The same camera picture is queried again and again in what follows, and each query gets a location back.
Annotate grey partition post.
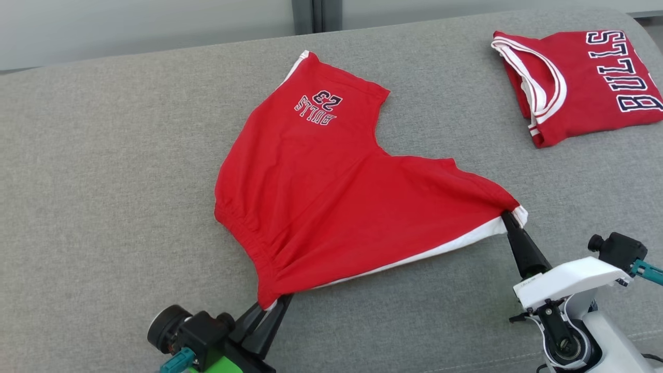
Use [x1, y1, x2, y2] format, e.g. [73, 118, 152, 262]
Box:
[292, 0, 343, 36]

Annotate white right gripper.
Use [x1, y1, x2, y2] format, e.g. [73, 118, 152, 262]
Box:
[500, 210, 633, 312]

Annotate red basketball shorts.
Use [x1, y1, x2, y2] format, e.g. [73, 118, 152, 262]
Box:
[213, 50, 529, 310]

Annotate left cable with teal plug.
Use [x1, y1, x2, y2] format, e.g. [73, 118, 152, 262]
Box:
[160, 347, 197, 373]

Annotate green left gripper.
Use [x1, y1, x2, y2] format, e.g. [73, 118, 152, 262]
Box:
[189, 294, 294, 373]

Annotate red Bulls basketball jersey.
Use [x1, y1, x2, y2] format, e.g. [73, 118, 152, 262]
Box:
[491, 30, 663, 149]

